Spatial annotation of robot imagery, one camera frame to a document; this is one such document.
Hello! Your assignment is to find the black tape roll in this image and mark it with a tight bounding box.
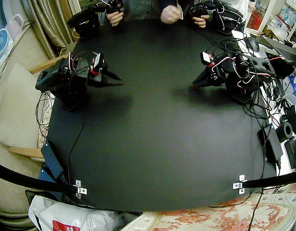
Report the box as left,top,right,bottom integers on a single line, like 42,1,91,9
275,121,294,142

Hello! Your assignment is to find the black camera stand bar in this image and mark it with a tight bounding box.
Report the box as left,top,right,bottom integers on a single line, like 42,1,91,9
0,160,77,193
241,170,296,189

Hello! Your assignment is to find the blue white package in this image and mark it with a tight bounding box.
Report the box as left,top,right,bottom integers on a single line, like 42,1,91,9
287,72,296,95

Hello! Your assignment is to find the dark blue power box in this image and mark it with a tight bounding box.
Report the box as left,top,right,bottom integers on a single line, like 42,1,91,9
39,163,59,185
40,141,64,180

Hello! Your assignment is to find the red box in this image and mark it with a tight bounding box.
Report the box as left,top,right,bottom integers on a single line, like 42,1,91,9
247,10,266,29

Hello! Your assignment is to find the onlooker pale hand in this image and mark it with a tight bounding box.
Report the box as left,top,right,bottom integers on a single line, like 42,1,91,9
161,5,182,25

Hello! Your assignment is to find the cream seat cushion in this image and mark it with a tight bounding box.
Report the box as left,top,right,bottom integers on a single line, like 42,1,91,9
0,63,55,149

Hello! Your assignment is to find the operator right hand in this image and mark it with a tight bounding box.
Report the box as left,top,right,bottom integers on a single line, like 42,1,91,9
106,12,124,26

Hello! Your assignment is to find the pale pink jug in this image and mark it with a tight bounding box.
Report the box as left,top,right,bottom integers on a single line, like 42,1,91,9
6,13,25,39

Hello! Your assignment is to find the white rounded appliance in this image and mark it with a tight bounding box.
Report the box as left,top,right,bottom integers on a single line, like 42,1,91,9
0,0,21,24

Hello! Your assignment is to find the white round disc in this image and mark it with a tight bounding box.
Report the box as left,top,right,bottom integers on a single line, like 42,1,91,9
281,92,296,114

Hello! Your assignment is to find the long thin black cable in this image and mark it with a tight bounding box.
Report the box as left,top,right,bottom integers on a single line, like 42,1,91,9
248,120,271,231

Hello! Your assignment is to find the white blue desk fan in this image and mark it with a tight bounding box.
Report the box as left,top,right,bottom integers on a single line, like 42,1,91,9
0,27,14,70

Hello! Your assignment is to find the beige curtain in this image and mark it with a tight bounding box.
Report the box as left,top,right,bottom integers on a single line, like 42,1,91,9
26,0,77,61

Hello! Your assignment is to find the black looped table cable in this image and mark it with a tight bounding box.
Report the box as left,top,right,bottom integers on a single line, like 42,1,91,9
198,26,239,70

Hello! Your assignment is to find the black rectangular charger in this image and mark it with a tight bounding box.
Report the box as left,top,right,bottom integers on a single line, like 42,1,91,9
283,138,296,169

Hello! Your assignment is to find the white plastic bag red print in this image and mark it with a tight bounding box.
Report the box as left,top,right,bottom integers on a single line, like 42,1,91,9
28,194,121,231

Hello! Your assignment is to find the pink floral upholstery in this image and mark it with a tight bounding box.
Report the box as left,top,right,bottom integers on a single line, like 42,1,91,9
152,199,296,231

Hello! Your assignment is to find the black computer mouse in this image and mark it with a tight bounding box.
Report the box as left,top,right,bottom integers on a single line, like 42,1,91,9
246,38,260,52

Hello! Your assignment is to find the grey curved stool rim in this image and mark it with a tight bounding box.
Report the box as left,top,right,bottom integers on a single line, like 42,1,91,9
0,206,36,231

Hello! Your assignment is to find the thin black looped cable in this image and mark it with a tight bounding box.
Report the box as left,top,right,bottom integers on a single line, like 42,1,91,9
35,85,56,139

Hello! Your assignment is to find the black power adapter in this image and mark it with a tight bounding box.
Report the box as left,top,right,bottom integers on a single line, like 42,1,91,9
257,124,284,167

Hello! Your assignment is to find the operator left hand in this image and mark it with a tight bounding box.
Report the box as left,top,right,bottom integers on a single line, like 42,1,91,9
193,14,210,28

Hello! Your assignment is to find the dark grey laptop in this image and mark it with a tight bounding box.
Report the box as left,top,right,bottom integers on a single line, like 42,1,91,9
258,36,296,67

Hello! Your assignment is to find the pink floral cloth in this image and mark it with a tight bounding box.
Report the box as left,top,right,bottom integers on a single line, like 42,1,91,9
38,92,54,148

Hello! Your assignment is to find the operator grey denim torso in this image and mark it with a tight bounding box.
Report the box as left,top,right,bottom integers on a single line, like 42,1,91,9
123,0,163,21

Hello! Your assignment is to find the black power cable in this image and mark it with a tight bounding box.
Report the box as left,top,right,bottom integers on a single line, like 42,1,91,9
65,109,85,186

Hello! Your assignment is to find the black table mat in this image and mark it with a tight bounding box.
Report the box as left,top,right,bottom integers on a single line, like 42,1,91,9
45,19,278,213

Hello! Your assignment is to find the onlooker in white shirt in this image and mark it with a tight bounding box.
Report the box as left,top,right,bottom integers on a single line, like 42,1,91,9
222,0,249,28

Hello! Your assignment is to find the wooden chair frame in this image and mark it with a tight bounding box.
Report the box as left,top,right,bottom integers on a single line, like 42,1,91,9
7,54,73,160

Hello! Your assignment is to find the white storage shelf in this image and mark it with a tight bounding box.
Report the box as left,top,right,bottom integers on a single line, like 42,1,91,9
270,0,296,46

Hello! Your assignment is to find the black filament spool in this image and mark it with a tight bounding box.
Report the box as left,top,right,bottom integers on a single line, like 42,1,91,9
282,104,296,135

